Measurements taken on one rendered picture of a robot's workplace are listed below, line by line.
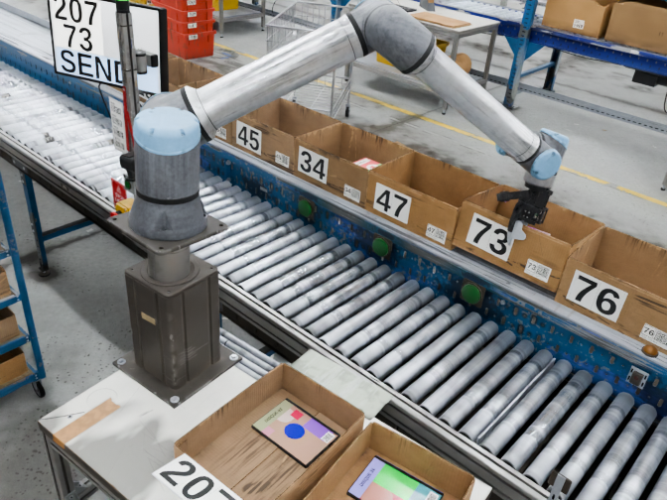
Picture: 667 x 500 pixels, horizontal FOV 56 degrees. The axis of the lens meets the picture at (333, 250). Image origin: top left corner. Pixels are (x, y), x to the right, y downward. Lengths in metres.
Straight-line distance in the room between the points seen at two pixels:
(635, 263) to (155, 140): 1.57
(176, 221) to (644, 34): 5.28
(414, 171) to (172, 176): 1.32
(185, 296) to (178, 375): 0.25
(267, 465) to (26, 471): 1.31
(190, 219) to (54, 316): 1.94
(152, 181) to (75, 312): 1.96
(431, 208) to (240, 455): 1.08
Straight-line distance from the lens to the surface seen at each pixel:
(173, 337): 1.70
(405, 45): 1.57
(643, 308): 2.03
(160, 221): 1.55
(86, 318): 3.37
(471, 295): 2.18
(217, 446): 1.68
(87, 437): 1.76
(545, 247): 2.08
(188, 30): 7.33
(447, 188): 2.54
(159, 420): 1.77
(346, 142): 2.80
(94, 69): 2.56
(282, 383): 1.80
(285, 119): 3.05
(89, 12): 2.52
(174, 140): 1.48
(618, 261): 2.32
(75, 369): 3.09
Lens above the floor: 2.03
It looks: 32 degrees down
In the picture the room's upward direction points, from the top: 5 degrees clockwise
